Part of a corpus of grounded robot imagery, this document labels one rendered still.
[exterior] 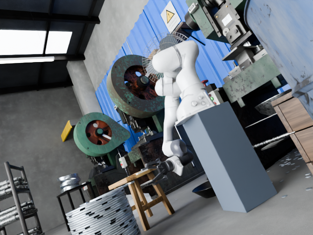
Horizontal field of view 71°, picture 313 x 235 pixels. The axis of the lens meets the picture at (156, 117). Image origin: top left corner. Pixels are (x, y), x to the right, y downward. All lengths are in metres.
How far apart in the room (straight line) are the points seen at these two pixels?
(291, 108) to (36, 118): 7.58
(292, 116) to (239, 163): 0.29
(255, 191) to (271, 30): 0.77
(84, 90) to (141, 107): 4.35
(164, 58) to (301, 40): 0.84
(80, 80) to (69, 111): 1.67
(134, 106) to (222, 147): 1.69
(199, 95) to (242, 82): 0.58
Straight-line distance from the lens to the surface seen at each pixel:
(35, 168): 7.49
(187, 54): 1.15
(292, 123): 0.90
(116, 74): 2.68
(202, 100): 1.05
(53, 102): 8.29
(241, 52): 1.65
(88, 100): 6.65
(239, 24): 1.78
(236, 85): 1.60
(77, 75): 7.01
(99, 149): 4.09
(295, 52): 0.37
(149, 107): 2.63
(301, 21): 0.35
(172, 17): 3.93
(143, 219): 1.45
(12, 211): 2.63
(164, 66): 1.14
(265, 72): 1.51
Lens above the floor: 0.30
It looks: 12 degrees up
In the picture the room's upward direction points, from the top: 24 degrees counter-clockwise
